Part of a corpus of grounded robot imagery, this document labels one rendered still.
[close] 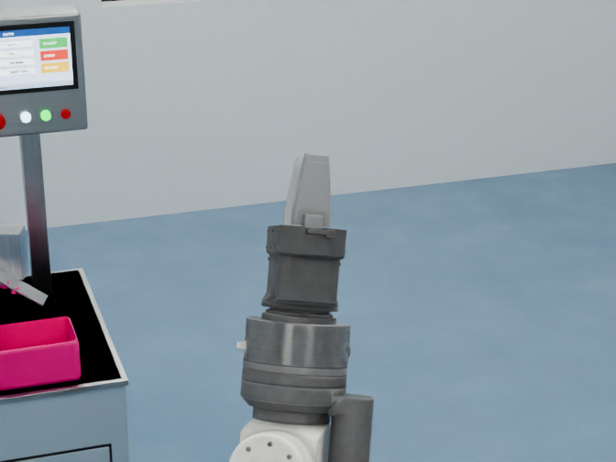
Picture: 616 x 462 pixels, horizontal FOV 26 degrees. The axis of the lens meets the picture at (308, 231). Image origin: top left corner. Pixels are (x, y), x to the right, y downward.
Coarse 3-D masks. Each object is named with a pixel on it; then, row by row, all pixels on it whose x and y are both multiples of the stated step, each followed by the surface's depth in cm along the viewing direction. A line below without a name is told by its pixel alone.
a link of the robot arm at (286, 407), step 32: (256, 384) 109; (288, 384) 108; (320, 384) 108; (256, 416) 111; (288, 416) 109; (320, 416) 110; (352, 416) 109; (256, 448) 106; (288, 448) 106; (320, 448) 109; (352, 448) 109
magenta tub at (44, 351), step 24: (0, 336) 258; (24, 336) 260; (48, 336) 261; (72, 336) 258; (0, 360) 247; (24, 360) 249; (48, 360) 250; (72, 360) 252; (0, 384) 249; (24, 384) 251; (48, 384) 253
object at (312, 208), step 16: (304, 160) 109; (320, 160) 109; (304, 176) 109; (320, 176) 109; (304, 192) 109; (320, 192) 109; (304, 208) 109; (320, 208) 109; (304, 224) 108; (320, 224) 109
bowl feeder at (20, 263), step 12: (0, 228) 265; (12, 228) 265; (24, 228) 266; (0, 240) 263; (12, 240) 263; (24, 240) 266; (0, 252) 264; (12, 252) 264; (24, 252) 266; (0, 264) 265; (12, 264) 265; (24, 264) 267; (0, 276) 263; (12, 276) 266; (24, 276) 267; (12, 288) 262; (24, 288) 265; (36, 300) 263
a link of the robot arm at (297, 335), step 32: (288, 256) 108; (320, 256) 107; (288, 288) 108; (320, 288) 108; (256, 320) 110; (288, 320) 109; (320, 320) 110; (256, 352) 109; (288, 352) 108; (320, 352) 108
